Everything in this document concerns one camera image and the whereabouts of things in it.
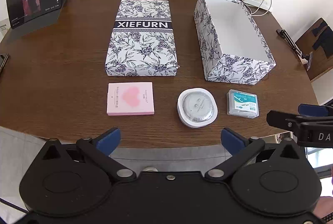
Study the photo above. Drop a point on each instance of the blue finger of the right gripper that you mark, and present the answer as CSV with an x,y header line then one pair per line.
x,y
284,121
312,110

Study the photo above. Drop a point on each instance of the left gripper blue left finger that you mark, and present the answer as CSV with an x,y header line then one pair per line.
x,y
98,149

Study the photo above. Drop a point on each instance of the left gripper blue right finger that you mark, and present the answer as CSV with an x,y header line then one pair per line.
x,y
242,151

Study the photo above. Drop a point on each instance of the clear floss pick box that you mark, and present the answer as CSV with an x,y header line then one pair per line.
x,y
242,104

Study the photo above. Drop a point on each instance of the pink heart cosmetic box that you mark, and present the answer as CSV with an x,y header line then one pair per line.
x,y
124,99

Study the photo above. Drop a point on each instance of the round white container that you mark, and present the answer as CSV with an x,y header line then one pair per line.
x,y
196,107

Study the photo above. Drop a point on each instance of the floral box lid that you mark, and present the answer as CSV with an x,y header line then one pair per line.
x,y
142,40

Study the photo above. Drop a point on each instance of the floral open box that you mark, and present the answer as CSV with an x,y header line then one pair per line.
x,y
232,47

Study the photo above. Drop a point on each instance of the white power strip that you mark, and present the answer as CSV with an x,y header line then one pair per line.
x,y
258,3

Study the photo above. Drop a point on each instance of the black tablet on stand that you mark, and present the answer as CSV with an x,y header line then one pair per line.
x,y
27,16

